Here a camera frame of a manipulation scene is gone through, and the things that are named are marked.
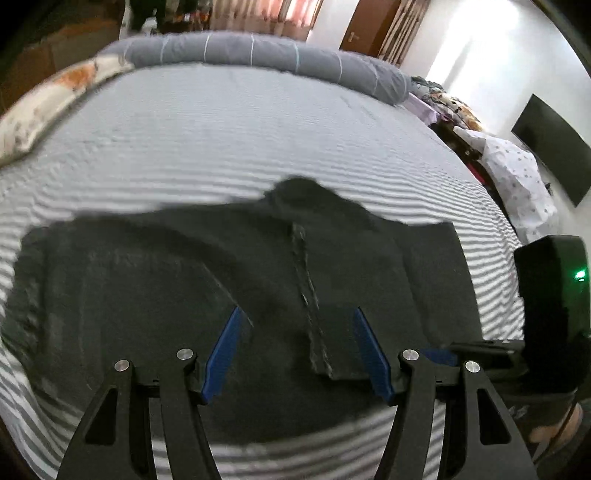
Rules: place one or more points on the floral pillow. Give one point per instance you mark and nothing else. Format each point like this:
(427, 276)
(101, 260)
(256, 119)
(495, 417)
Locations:
(37, 110)

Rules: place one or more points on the grey checked rolled quilt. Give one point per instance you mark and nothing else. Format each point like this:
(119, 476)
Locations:
(231, 48)

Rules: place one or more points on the dark carved wooden headboard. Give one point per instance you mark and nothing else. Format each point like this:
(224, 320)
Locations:
(46, 60)

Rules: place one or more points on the bed with striped sheet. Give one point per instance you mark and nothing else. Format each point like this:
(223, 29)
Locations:
(231, 138)

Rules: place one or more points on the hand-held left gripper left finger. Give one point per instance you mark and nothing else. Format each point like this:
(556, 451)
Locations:
(224, 355)

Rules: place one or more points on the dark grey denim pants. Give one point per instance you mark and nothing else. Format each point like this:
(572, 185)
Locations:
(161, 277)

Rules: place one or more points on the brown wooden door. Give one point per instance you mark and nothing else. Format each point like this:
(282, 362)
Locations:
(364, 27)

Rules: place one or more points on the beige patterned curtain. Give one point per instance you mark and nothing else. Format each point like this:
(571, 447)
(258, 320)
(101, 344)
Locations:
(401, 32)

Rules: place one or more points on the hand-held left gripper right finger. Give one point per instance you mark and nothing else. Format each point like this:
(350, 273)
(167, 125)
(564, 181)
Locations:
(371, 355)

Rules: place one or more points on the dark hanging jacket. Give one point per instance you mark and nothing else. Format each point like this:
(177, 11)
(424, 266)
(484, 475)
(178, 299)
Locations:
(143, 11)

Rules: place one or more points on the white dotted cloth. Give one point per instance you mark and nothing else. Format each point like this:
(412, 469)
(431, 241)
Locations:
(517, 175)

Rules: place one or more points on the purple cloth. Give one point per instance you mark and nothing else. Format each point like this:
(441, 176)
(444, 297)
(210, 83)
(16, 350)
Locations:
(422, 106)

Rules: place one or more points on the person's right forearm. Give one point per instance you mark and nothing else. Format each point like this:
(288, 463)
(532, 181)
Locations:
(554, 431)

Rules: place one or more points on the pile of mixed clothes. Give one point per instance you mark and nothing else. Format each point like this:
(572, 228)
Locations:
(448, 104)

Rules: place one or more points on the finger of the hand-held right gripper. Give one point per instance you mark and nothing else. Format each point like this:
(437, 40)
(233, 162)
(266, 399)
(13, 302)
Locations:
(494, 350)

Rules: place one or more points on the black wall television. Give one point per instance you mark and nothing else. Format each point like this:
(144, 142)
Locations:
(558, 147)

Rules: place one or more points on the pink patterned window curtain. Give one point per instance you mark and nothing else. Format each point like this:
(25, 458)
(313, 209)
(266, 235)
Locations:
(268, 14)

